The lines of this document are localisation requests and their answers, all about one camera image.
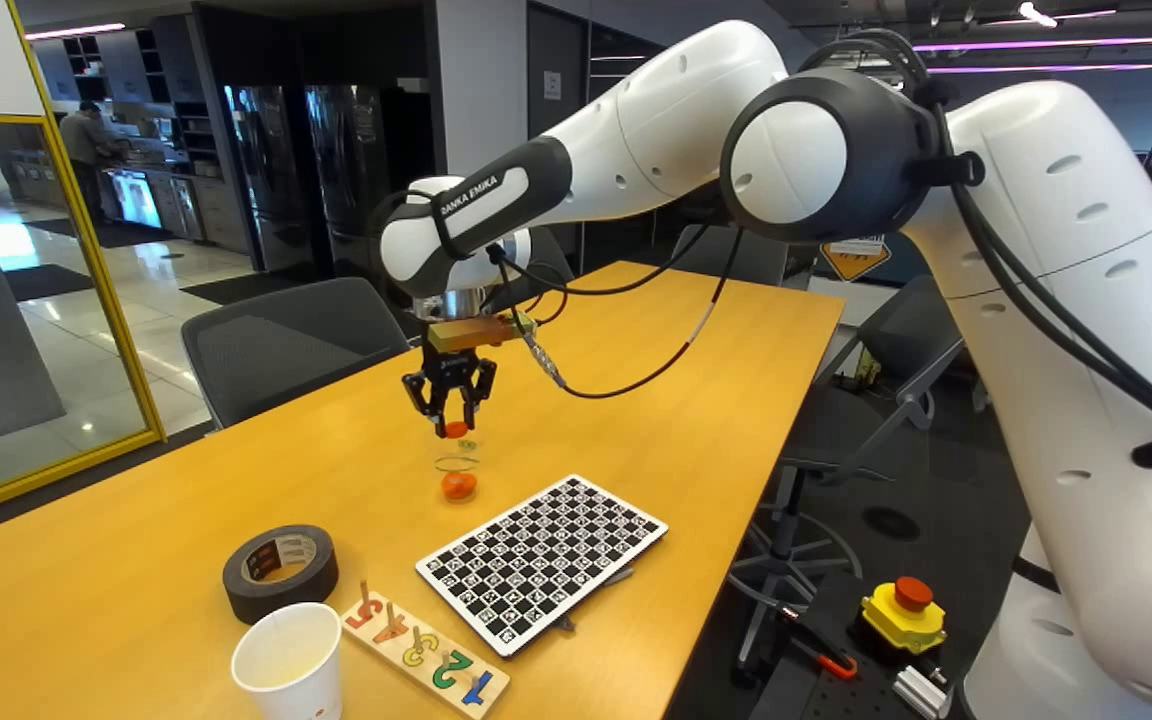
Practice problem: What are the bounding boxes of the black tool with red handle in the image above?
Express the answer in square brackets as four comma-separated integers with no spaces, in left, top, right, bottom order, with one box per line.
[787,637,862,688]

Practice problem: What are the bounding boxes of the transparent plastic cup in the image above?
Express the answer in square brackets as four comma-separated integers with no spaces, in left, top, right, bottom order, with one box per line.
[431,432,488,512]

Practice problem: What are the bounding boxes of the wooden number puzzle board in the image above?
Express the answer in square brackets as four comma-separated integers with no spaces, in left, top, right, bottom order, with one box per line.
[340,582,517,720]

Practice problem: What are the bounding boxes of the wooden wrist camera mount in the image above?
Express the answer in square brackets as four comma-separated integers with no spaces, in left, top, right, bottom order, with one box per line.
[426,313,524,355]

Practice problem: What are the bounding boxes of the yellow framed glass partition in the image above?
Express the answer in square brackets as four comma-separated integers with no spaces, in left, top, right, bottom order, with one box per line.
[0,0,169,534]

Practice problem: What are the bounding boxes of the white paper cup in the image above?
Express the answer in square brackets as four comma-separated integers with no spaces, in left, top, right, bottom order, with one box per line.
[227,600,348,720]

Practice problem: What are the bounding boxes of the small white box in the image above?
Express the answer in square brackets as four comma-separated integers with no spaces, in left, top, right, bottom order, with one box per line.
[887,660,955,720]

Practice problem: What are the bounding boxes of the orange white sign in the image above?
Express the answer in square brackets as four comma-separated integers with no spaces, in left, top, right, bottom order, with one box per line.
[814,235,896,285]

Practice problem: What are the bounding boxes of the person in corridor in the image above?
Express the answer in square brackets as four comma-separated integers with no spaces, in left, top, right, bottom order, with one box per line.
[54,93,125,233]

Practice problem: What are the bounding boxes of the black white checkered calibration board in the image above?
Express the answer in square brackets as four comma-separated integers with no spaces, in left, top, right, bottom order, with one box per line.
[410,474,670,664]

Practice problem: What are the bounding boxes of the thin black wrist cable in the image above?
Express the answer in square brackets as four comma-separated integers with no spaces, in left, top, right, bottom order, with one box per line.
[484,220,749,403]

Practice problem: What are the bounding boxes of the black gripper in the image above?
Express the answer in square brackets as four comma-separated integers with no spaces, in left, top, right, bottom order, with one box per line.
[399,344,500,437]

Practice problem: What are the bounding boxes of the black tape roll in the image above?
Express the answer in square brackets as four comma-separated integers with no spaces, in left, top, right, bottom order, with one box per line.
[218,519,342,628]

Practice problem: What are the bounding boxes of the yellow red emergency stop button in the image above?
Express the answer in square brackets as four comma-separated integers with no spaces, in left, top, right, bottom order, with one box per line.
[861,571,953,660]

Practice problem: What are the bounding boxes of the grey office chair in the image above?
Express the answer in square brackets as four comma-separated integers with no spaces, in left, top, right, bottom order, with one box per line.
[730,271,991,671]
[520,230,580,297]
[176,271,410,432]

